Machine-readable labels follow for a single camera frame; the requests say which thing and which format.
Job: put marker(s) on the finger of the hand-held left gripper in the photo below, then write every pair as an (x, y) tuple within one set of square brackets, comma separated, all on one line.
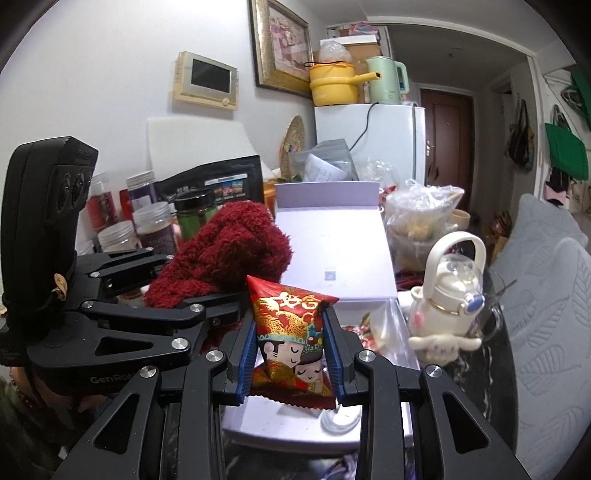
[(124, 267), (184, 311)]

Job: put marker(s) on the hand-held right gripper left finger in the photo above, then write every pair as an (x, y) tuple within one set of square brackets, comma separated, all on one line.
[(247, 364)]

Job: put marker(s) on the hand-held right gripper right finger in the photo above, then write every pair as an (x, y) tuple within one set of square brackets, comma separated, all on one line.
[(334, 357)]

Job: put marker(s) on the red cartoon snack packet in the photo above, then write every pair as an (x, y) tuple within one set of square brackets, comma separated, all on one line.
[(288, 332)]

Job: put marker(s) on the lavender gift box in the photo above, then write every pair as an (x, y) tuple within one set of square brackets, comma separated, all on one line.
[(332, 240)]

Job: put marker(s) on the person's left forearm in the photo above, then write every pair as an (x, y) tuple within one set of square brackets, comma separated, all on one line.
[(23, 429)]

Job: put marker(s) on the clear jar with tan contents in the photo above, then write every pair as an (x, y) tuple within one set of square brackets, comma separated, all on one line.
[(117, 237)]

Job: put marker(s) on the small clear jar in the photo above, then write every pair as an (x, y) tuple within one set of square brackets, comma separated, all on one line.
[(85, 248)]

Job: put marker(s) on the brown spice jar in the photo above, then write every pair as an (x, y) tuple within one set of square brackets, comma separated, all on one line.
[(154, 226)]

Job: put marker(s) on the small clear packet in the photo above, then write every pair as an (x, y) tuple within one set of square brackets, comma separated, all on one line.
[(388, 327)]

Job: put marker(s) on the clear jar with red contents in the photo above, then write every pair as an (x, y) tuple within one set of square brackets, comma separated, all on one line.
[(104, 203)]

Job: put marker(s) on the purple label jar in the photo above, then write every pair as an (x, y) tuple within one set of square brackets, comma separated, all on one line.
[(141, 189)]

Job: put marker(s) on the dark green lidded jar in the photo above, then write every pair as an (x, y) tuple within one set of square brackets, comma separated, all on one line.
[(194, 212)]

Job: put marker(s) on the cream cartoon water bottle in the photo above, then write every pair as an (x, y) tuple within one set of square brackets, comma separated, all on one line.
[(443, 295)]

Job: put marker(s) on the black printed pouch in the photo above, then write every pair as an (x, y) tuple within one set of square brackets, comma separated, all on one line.
[(231, 175)]

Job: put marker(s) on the orange packet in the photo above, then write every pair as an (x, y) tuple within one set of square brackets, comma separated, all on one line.
[(269, 198)]

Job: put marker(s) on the clear plastic bag of goods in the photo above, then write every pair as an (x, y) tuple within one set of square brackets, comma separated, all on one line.
[(420, 217)]

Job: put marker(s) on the clear glass mug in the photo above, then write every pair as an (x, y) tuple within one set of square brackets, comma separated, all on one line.
[(494, 314)]

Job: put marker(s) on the beige cup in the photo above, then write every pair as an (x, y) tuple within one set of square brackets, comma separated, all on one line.
[(461, 218)]

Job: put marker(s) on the grey plastic mailer bag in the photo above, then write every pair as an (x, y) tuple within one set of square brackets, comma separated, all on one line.
[(328, 159)]

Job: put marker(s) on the woven straw fan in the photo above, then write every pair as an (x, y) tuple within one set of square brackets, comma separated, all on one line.
[(293, 143)]

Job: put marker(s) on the large grey leaf-pattern cushion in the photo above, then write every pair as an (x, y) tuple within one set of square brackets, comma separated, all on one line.
[(549, 360)]

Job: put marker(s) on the white mini fridge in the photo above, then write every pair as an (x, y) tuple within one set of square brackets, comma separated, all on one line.
[(388, 138)]

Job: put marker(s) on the small grey leaf-pattern cushion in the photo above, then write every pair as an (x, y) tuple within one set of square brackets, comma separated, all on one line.
[(531, 226)]

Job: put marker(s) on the brown door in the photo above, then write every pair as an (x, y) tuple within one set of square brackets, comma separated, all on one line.
[(448, 147)]

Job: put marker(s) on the yellow cooking pot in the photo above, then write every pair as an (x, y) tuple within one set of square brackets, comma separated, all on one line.
[(332, 85)]

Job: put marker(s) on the gold framed picture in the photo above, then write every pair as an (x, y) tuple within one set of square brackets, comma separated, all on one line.
[(281, 41)]

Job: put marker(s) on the light green electric kettle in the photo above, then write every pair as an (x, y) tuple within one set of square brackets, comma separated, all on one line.
[(385, 83)]

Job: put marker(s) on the black hanging bag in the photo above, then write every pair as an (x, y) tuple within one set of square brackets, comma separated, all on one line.
[(519, 138)]

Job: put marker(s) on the clear bag on pot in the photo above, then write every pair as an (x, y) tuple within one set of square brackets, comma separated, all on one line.
[(333, 50)]

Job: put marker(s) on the cardboard box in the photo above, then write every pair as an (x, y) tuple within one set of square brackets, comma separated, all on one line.
[(362, 53)]

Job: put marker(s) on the large green tote bag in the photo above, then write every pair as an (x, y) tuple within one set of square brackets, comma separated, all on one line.
[(565, 152)]

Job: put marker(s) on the beige wall intercom panel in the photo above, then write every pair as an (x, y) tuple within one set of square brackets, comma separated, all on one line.
[(207, 78)]

